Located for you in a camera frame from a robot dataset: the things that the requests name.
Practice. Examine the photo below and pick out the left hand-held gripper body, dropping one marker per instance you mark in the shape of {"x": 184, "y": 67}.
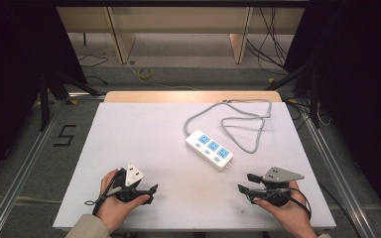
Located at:
{"x": 129, "y": 185}

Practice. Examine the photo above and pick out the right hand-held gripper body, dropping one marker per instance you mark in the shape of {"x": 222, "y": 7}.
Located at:
{"x": 277, "y": 185}

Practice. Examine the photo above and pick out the person's left hand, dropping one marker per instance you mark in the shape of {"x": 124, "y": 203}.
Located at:
{"x": 112, "y": 203}

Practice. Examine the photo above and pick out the person's right hand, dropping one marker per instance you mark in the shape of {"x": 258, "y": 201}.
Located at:
{"x": 289, "y": 211}

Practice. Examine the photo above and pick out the white power strip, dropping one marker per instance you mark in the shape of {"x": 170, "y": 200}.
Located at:
{"x": 209, "y": 149}

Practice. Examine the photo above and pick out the black metal stand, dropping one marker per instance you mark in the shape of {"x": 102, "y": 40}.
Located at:
{"x": 51, "y": 92}
{"x": 306, "y": 89}

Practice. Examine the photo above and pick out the yellow tape roll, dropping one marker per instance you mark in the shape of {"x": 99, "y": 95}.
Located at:
{"x": 144, "y": 72}

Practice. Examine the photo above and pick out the light wooden desk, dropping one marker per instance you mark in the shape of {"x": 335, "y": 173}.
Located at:
{"x": 178, "y": 23}

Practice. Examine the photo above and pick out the aluminium floor rail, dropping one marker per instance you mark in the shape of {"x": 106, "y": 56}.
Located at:
{"x": 20, "y": 178}
{"x": 339, "y": 181}

